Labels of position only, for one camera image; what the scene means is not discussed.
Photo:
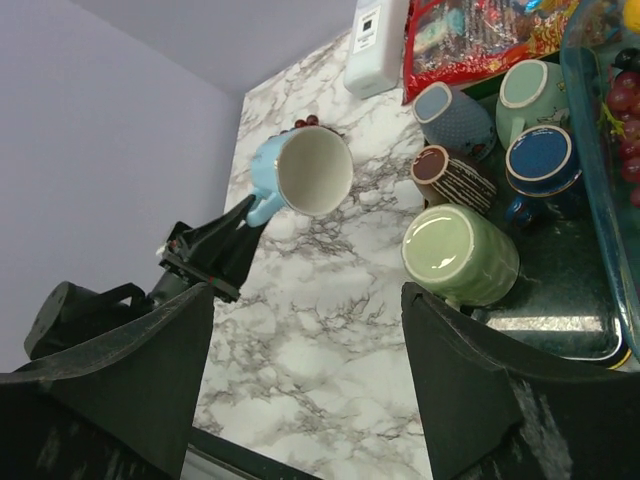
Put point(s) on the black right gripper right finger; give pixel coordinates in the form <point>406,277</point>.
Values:
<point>492,407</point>

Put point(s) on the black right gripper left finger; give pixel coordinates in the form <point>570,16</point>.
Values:
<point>119,406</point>

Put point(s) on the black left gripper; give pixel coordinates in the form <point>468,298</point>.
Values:
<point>219,253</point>

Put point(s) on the light blue hexagonal mug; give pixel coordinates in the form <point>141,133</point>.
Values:
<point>309,170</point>

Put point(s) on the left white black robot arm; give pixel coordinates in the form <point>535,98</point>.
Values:
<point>72,315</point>

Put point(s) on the light green large mug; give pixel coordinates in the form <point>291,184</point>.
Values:
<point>460,256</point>

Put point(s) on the brown striped mug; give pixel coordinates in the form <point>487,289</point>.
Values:
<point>447,176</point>

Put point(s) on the dark blue mug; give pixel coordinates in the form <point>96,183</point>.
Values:
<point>542,167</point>

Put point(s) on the grey blue dotted mug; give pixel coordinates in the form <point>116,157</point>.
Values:
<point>450,118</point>

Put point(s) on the mint green mug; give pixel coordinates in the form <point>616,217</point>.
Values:
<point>532,93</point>

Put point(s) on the black tray gold rim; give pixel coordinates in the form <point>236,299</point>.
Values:
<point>560,303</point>

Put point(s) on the dark red grape bunch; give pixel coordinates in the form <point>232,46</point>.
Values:
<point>311,120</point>

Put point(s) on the white rectangular box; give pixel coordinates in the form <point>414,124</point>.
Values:
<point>375,48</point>

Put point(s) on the red snack bag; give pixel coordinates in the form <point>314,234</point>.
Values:
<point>466,42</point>

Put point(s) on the red grape bunch in container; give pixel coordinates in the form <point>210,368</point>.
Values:
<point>622,112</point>

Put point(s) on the dark blue grape bunch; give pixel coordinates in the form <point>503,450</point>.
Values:
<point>627,59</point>

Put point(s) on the teal transparent fruit container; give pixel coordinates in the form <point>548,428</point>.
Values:
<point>594,34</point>

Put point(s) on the yellow lemon fruit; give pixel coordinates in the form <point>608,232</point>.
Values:
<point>631,15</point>

